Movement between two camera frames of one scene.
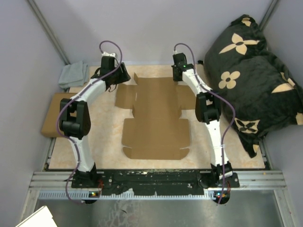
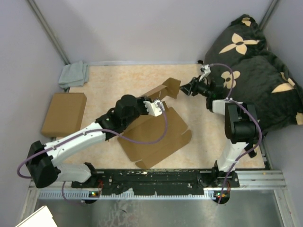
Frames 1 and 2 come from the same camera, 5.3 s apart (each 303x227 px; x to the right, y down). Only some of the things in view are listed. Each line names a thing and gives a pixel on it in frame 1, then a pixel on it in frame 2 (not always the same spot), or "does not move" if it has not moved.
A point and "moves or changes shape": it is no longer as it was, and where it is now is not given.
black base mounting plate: x=140 y=182 does not move
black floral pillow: x=264 y=94 does not move
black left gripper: x=124 y=76 -> x=140 y=100
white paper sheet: x=42 y=217 does not move
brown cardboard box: x=156 y=132 moves or changes shape
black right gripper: x=175 y=79 -> x=192 y=87
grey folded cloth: x=74 y=74 does not move
